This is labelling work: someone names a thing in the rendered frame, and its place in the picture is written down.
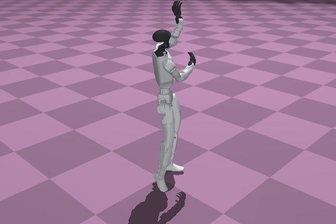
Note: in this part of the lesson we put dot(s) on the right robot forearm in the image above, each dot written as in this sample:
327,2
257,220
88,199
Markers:
187,71

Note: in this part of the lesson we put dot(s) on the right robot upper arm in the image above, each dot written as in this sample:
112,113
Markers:
170,67

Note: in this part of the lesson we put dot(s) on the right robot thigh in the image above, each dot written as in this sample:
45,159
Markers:
168,122

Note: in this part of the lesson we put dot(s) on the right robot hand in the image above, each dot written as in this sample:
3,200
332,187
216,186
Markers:
192,59

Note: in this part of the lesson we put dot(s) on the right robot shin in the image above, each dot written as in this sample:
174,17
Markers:
164,159

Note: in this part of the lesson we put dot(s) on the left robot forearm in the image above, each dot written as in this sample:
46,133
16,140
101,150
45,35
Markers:
177,29

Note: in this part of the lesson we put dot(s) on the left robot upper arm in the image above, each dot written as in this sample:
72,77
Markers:
172,42

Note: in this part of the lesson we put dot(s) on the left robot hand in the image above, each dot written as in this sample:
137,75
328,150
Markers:
176,8

